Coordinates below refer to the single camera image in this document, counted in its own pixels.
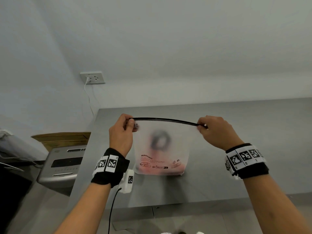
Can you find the brown cardboard box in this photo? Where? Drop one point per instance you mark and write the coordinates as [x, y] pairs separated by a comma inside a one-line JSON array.
[[61, 138]]

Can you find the person's left forearm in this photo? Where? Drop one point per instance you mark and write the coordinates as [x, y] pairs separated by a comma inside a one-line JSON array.
[[84, 212]]

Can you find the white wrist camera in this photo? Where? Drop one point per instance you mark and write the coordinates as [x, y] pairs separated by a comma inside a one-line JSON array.
[[128, 181]]

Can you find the pink item in bag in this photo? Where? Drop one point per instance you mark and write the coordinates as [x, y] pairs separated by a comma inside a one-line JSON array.
[[170, 169]]

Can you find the person's left thumb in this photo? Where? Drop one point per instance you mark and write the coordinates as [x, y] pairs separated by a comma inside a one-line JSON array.
[[132, 125]]

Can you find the person's right thumb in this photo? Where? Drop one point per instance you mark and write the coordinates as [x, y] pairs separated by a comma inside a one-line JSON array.
[[201, 130]]

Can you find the black wristband with marker tags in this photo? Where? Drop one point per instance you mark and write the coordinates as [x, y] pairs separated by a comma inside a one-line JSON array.
[[114, 174], [253, 171]]

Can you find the person's right hand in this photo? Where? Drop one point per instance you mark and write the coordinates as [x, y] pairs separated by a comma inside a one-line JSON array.
[[218, 132]]

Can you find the white wall outlet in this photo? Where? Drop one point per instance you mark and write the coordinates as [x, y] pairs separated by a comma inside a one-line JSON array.
[[96, 77]]

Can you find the grey paper shredder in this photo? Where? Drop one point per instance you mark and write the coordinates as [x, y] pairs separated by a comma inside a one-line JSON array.
[[63, 173]]

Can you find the frosted zip bag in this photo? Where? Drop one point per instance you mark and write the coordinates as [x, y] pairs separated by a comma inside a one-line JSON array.
[[175, 143]]

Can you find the person's right forearm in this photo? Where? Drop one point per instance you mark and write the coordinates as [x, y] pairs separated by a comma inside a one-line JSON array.
[[273, 207]]

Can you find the person's left hand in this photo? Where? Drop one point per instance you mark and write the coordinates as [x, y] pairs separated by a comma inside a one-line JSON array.
[[120, 136]]

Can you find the white plug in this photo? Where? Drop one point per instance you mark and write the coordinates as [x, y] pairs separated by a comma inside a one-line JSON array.
[[88, 80]]

